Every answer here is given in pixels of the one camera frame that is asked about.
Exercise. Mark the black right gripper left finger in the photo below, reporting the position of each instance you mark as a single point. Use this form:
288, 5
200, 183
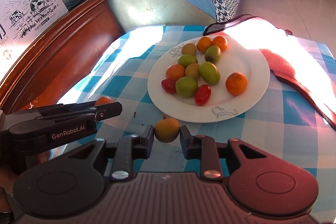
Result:
128, 149

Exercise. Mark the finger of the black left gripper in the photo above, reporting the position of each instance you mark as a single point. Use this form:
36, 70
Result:
67, 108
105, 111

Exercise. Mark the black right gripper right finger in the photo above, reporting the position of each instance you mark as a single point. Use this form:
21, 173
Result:
204, 149

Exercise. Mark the orange tangerine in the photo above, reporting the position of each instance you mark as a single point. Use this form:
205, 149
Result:
175, 72
103, 100
236, 83

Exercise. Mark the yellow-brown jujube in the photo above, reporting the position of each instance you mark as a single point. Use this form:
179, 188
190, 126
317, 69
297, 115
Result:
167, 130

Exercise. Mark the red cherry tomato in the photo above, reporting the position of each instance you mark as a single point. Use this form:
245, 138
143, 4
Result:
202, 95
168, 86

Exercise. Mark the orange tangerine top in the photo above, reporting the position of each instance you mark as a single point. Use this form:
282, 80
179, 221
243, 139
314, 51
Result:
175, 72

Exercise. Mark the brownish green jujube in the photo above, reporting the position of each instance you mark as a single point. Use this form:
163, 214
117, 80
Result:
189, 49

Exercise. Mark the small orange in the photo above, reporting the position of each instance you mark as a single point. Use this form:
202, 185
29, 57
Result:
221, 42
203, 44

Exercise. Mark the blue checkered tablecloth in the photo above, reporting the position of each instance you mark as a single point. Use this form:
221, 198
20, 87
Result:
281, 123

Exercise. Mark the white floral plate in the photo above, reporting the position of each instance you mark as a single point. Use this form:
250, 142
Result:
221, 105

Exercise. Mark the milk carton box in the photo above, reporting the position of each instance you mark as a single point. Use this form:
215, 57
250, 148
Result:
23, 21

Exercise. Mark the pale green sofa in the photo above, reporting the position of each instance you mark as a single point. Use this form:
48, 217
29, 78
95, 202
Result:
132, 14

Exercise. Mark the red fleece cloth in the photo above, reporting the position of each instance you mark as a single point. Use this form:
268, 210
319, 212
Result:
287, 59

